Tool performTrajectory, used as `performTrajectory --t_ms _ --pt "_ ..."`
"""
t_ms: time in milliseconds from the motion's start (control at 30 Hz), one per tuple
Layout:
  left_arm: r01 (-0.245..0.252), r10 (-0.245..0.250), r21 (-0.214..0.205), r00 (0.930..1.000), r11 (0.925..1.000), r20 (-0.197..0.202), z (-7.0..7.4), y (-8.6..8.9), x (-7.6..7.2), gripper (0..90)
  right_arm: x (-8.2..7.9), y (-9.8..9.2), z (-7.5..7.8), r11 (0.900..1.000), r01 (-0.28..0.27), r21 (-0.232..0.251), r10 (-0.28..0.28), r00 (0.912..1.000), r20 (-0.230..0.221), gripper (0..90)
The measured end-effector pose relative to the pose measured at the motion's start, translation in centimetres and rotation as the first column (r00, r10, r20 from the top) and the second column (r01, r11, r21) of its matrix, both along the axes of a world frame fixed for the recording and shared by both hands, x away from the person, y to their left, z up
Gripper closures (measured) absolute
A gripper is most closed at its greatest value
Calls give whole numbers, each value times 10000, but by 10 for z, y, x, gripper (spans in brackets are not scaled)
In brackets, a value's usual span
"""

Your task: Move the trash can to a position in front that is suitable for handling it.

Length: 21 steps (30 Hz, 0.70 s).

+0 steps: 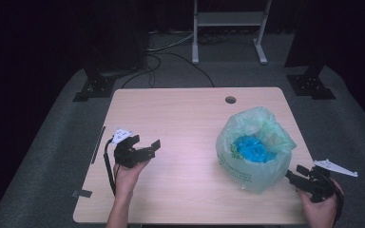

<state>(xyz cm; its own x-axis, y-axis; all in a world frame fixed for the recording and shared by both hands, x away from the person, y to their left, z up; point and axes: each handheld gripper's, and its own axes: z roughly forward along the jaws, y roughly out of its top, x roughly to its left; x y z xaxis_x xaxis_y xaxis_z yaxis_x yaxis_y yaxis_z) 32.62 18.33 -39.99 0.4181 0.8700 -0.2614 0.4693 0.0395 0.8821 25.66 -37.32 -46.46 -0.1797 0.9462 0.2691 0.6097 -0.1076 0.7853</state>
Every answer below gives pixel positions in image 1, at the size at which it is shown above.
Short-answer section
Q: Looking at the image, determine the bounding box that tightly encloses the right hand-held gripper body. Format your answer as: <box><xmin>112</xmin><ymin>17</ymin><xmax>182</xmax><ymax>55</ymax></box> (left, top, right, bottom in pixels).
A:
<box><xmin>296</xmin><ymin>159</ymin><xmax>359</xmax><ymax>204</ymax></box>

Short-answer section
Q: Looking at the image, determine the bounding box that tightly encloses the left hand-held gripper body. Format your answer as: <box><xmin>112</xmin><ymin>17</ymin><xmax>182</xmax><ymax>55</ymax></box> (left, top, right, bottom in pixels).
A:
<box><xmin>111</xmin><ymin>127</ymin><xmax>157</xmax><ymax>169</ymax></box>

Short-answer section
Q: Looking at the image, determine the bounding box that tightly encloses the green plastic bag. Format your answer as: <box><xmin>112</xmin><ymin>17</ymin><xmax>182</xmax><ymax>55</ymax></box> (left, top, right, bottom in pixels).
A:
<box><xmin>215</xmin><ymin>105</ymin><xmax>298</xmax><ymax>195</ymax></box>

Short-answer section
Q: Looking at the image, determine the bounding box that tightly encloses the person's left hand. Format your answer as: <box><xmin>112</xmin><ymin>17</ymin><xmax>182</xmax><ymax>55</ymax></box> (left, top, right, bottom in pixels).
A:
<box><xmin>112</xmin><ymin>159</ymin><xmax>151</xmax><ymax>200</ymax></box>

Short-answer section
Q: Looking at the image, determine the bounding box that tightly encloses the person's right hand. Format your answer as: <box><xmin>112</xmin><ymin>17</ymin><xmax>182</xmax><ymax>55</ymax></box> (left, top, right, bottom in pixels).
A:
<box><xmin>297</xmin><ymin>179</ymin><xmax>345</xmax><ymax>228</ymax></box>

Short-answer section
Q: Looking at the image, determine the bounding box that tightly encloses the blue crumpled plastic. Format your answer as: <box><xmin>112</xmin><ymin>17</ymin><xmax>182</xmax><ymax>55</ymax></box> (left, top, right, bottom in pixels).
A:
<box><xmin>234</xmin><ymin>135</ymin><xmax>279</xmax><ymax>164</ymax></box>

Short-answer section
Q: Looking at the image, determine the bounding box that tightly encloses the black tape piece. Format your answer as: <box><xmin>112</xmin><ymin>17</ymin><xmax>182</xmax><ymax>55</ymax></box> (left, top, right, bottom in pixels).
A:
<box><xmin>71</xmin><ymin>189</ymin><xmax>93</xmax><ymax>199</ymax></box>

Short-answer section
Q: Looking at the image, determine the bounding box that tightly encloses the black stand base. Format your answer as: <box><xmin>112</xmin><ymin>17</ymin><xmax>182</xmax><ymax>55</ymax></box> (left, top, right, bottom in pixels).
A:
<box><xmin>72</xmin><ymin>60</ymin><xmax>117</xmax><ymax>104</ymax></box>
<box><xmin>285</xmin><ymin>63</ymin><xmax>337</xmax><ymax>101</ymax></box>

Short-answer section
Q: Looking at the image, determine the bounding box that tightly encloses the white metal stand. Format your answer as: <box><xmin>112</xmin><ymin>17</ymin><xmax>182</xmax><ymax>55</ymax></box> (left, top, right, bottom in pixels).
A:
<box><xmin>191</xmin><ymin>0</ymin><xmax>273</xmax><ymax>67</ymax></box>

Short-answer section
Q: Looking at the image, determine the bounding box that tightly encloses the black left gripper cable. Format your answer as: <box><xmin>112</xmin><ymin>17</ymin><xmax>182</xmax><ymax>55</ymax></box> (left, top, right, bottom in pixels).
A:
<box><xmin>103</xmin><ymin>138</ymin><xmax>118</xmax><ymax>196</ymax></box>

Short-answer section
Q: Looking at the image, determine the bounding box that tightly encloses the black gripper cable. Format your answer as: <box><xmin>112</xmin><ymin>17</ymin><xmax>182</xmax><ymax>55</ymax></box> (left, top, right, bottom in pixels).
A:
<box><xmin>103</xmin><ymin>138</ymin><xmax>118</xmax><ymax>196</ymax></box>
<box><xmin>328</xmin><ymin>177</ymin><xmax>345</xmax><ymax>226</ymax></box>

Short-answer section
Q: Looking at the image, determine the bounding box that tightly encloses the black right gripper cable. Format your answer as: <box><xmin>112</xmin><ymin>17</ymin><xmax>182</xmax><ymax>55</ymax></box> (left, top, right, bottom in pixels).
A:
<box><xmin>328</xmin><ymin>177</ymin><xmax>345</xmax><ymax>226</ymax></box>

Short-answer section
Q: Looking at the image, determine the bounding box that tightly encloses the black floor cable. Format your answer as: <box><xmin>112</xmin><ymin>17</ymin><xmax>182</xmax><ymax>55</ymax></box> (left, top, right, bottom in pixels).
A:
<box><xmin>121</xmin><ymin>51</ymin><xmax>216</xmax><ymax>89</ymax></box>

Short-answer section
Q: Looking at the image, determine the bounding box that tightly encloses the grey floor cable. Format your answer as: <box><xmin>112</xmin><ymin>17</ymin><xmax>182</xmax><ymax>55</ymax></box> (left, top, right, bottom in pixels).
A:
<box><xmin>145</xmin><ymin>30</ymin><xmax>195</xmax><ymax>53</ymax></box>

